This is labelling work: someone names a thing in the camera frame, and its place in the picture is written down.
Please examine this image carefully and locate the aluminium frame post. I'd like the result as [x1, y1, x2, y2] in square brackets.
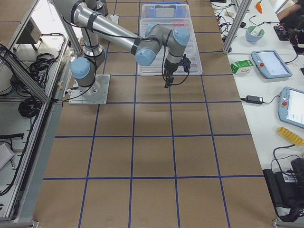
[222, 0, 252, 54]

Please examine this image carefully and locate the clear plastic storage box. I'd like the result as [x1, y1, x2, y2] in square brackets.
[141, 2, 190, 19]

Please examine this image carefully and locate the clear plastic box lid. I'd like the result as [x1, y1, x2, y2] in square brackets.
[138, 18, 202, 76]

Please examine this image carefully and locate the green white carton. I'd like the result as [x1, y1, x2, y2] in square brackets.
[230, 59, 254, 75]

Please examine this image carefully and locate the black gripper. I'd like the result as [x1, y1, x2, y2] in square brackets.
[163, 59, 181, 88]

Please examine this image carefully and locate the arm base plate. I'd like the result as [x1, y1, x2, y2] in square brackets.
[107, 14, 119, 24]
[68, 75, 111, 105]

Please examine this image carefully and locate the black power adapter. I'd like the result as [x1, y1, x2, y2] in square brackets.
[241, 95, 264, 105]

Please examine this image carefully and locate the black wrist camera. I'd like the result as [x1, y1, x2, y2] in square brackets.
[181, 54, 191, 73]

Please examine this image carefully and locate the blue plastic tray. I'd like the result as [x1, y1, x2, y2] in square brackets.
[149, 1, 185, 18]

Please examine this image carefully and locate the yellow toy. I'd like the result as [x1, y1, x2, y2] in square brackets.
[276, 127, 304, 146]

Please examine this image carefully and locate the orange carrot toy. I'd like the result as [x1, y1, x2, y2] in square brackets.
[255, 0, 263, 14]

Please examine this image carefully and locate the teach pendant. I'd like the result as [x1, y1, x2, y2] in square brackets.
[251, 50, 293, 79]
[278, 87, 304, 128]

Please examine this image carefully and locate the light blue bowl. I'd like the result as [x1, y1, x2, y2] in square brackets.
[245, 26, 265, 42]

